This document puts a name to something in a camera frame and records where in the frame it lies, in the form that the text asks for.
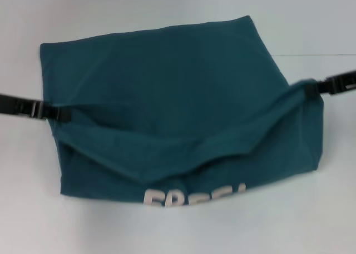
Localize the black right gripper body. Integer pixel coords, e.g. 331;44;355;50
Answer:
319;69;356;96

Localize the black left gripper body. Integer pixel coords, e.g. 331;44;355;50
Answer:
0;93;45;119

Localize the teal blue t-shirt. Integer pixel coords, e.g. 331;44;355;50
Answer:
38;14;325;209

